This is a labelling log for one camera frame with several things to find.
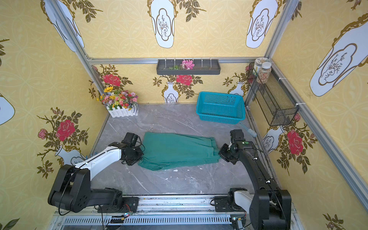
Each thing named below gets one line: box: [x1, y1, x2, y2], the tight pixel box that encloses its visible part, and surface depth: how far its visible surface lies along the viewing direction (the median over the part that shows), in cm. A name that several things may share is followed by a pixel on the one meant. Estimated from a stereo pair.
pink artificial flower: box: [180, 59, 196, 70], surface depth 90 cm
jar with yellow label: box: [253, 57, 271, 77], surface depth 88 cm
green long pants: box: [138, 131, 221, 172], surface depth 90 cm
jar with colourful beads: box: [256, 61, 272, 84], surface depth 82 cm
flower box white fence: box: [96, 86, 139, 118], surface depth 105 cm
